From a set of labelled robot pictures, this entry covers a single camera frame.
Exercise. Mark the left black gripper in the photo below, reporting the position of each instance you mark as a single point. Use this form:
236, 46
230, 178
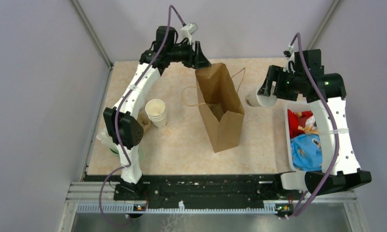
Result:
196, 59

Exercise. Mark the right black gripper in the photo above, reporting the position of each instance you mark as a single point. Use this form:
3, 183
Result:
275, 74

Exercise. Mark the white paper coffee cup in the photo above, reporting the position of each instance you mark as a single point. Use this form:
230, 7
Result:
254, 100

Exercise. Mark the brown cardboard cup carrier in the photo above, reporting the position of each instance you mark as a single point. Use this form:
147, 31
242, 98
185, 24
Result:
217, 110

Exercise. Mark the brown paper bag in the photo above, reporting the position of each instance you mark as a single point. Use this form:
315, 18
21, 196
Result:
215, 84

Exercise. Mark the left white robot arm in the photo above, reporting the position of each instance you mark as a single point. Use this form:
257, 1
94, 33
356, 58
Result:
121, 119

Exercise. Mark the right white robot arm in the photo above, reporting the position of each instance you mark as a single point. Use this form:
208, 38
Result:
325, 95

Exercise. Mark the white plastic basket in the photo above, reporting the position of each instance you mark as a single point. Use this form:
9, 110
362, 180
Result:
298, 107

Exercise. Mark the red snack packet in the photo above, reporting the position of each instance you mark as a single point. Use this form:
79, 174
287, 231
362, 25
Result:
301, 123

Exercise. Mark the stack of white paper cups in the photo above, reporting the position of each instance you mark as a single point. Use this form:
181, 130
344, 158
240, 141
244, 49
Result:
156, 112

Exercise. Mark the stack of cardboard cup carriers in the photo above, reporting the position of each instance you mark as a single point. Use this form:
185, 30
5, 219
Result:
144, 121

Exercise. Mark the blue snack packet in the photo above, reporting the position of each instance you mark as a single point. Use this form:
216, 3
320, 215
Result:
306, 152

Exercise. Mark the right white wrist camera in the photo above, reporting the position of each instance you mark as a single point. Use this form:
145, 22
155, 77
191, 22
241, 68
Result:
290, 56

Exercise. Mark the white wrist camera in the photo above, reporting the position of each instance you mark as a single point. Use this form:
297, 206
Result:
290, 56
187, 31

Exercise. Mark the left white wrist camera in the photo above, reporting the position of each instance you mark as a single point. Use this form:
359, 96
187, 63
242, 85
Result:
187, 31

